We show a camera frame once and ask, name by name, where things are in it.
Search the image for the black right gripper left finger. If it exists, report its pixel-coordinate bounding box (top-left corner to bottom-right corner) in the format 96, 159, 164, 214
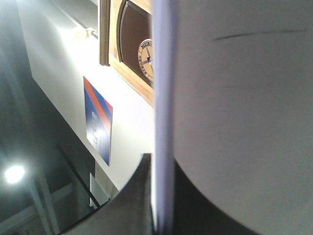
63, 153, 154, 235

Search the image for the blue red poster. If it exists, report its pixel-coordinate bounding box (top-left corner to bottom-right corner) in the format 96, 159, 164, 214
84, 78, 113, 165

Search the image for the wooden framed clock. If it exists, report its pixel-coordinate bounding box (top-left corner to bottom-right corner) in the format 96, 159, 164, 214
97, 0, 154, 105

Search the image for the white paper stack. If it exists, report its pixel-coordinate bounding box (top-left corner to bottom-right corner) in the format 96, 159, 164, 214
152, 0, 313, 235

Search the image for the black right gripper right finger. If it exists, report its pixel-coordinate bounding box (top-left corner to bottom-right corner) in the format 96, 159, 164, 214
173, 163, 256, 235

